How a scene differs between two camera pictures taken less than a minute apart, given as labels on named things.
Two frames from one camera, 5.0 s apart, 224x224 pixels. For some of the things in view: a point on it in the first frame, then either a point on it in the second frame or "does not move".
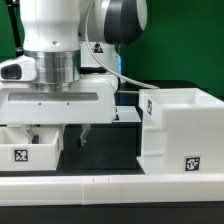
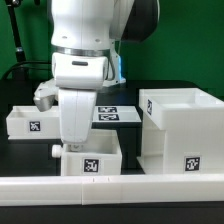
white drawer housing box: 183,132 does not move
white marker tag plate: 127,114 does not move
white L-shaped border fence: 112,189 does not move
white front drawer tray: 19,153 -> 99,155
